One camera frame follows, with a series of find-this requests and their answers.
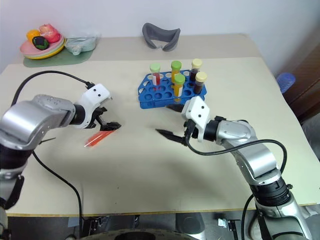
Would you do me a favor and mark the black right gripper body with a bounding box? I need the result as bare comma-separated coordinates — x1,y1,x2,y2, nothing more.
183,119,199,147

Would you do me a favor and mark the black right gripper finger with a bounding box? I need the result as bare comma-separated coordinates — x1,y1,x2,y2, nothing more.
165,103,186,114
155,128,187,146

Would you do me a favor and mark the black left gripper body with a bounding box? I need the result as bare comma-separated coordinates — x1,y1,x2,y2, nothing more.
88,106,109,132

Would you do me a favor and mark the red test tube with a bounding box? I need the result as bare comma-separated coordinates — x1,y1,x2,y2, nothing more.
83,129,117,148

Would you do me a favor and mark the blue test tube rack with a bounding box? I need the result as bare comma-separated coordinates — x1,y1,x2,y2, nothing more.
136,70,208,110

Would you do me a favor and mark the green-capped orange liquid tube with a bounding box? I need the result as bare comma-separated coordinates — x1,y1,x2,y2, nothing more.
172,73,186,103
170,60,183,80

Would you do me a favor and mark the yellow-capped dark liquid tube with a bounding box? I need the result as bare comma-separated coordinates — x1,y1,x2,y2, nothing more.
193,71,209,96
190,58,203,83

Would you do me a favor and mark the green-capped red liquid tube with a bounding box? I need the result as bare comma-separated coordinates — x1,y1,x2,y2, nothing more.
149,62,162,91

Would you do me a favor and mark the green table mat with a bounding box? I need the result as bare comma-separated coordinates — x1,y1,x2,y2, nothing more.
23,46,97,69

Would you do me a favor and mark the grey headset face cushion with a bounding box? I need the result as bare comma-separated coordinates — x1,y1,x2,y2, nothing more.
141,22,182,52

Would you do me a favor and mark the clear plastic bag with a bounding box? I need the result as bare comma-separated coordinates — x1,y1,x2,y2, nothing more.
64,31,101,56

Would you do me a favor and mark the yellow plate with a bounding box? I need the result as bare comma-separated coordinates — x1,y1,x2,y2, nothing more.
24,38,67,61

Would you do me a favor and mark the grey rounded shape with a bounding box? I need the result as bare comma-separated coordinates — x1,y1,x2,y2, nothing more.
174,212,205,235

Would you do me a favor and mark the metal clamp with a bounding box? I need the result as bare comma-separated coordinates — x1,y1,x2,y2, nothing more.
216,217,238,230
86,215,107,227

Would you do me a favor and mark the dark green toy fruit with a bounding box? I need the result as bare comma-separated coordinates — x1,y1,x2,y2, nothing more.
31,35,50,50

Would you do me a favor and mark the red toy apple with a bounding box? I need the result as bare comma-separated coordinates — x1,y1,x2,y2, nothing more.
39,23,61,44

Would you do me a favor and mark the pink plate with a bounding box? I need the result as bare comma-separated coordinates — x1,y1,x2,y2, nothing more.
19,34,65,58

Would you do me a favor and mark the orange toy fruit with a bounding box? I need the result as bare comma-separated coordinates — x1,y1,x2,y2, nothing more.
26,29,42,44

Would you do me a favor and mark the grey fabric object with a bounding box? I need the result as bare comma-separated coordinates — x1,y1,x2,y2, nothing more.
301,115,320,162

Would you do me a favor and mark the brown wooden cabinet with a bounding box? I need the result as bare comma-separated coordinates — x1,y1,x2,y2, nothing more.
284,43,320,122

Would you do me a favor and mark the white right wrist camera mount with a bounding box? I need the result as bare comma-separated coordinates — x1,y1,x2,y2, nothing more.
181,95,212,143

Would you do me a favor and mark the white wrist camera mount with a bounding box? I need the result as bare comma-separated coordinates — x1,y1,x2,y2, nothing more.
181,95,212,143
74,83,113,130

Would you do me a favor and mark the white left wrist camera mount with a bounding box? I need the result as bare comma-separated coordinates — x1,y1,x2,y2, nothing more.
74,83,113,130

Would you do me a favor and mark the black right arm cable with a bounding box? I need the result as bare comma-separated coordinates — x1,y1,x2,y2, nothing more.
184,136,288,240

